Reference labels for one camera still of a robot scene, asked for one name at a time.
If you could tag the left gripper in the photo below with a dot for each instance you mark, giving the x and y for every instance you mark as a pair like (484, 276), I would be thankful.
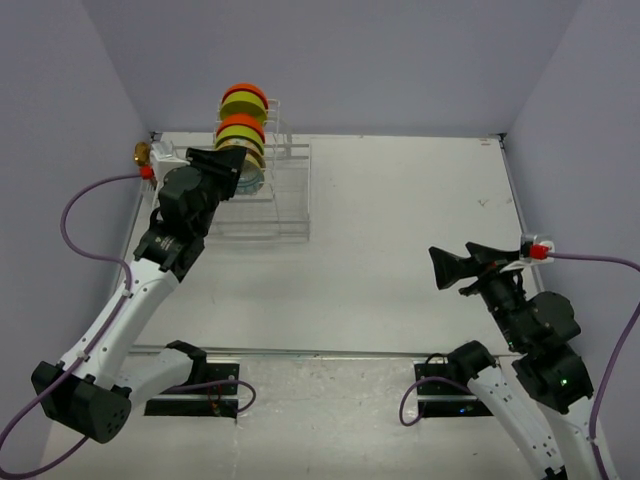
(219, 163)

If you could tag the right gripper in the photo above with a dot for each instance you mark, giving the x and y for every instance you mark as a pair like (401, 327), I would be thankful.
(447, 267)

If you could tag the white floral patterned bowl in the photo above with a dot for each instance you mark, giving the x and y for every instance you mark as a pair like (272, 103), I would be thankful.
(253, 160)

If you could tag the blue yellow patterned bowl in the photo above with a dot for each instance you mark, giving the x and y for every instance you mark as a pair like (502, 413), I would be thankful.
(250, 181)

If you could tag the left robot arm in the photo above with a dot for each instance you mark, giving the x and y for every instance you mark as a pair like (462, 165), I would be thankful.
(87, 390)

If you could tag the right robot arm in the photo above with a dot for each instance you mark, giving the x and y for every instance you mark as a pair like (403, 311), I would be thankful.
(550, 408)

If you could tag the front green bowl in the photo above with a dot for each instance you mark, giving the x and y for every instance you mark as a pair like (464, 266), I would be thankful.
(241, 132)

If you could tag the green bowl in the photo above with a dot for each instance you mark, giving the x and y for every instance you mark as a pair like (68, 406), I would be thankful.
(244, 102)
(241, 132)

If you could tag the front orange bowl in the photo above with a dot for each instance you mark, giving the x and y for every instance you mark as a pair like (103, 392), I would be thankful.
(242, 119)

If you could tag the orange bowl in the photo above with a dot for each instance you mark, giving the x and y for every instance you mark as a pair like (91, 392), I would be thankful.
(242, 119)
(249, 88)

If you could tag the rear green bowl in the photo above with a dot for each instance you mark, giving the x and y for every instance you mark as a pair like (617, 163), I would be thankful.
(244, 102)

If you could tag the brass wooden utensil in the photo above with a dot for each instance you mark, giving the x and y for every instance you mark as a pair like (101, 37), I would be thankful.
(141, 155)

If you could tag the rear orange bowl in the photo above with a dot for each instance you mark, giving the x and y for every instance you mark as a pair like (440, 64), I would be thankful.
(249, 88)

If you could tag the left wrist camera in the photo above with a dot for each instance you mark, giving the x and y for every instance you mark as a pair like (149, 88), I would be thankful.
(164, 159)

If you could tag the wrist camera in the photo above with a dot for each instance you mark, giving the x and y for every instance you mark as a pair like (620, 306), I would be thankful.
(536, 247)
(164, 159)

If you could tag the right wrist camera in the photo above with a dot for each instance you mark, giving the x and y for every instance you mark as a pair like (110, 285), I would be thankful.
(536, 247)

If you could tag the white wire dish rack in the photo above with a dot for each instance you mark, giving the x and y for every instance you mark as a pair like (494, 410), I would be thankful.
(279, 209)

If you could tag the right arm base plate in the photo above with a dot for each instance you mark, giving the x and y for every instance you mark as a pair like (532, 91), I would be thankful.
(442, 400)

